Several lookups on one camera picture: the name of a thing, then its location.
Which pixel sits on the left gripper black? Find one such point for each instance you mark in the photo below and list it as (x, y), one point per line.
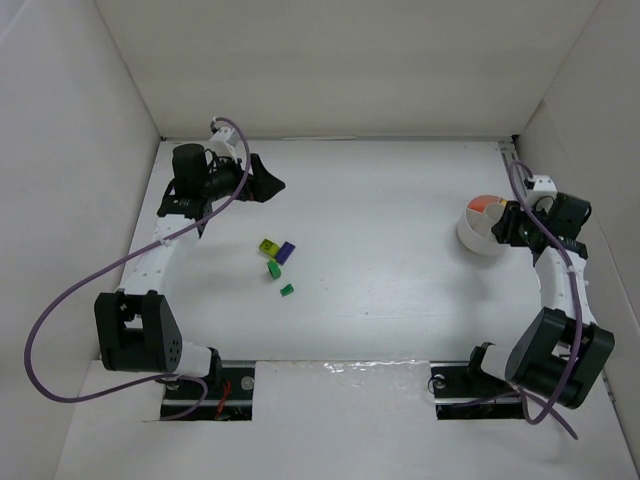
(251, 180)

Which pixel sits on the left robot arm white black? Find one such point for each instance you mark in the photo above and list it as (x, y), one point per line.
(136, 328)

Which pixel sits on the lime green lego with swirl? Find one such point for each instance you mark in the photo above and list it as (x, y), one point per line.
(269, 248)

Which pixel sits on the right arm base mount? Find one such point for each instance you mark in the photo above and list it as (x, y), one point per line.
(460, 395)

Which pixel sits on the dark green curved lego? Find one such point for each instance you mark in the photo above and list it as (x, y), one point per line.
(274, 269)

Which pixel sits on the white round divided container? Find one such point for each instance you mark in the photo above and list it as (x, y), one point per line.
(474, 230)

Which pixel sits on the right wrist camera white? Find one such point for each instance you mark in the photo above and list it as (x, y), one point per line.
(540, 192)

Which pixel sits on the purple lego plate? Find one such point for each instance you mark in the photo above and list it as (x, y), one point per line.
(284, 252)

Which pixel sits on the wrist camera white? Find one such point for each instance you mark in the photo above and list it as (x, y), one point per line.
(223, 142)
(540, 192)

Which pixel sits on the orange round lego piece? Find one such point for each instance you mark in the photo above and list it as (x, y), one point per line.
(481, 202)

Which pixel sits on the small dark green lego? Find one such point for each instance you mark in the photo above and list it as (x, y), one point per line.
(287, 290)

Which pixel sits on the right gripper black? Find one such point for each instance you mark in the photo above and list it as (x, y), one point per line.
(516, 225)

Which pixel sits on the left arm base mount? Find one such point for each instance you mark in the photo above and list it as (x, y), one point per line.
(230, 401)

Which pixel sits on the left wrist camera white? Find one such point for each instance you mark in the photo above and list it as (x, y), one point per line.
(223, 142)

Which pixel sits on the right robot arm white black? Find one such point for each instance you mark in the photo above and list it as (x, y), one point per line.
(563, 351)

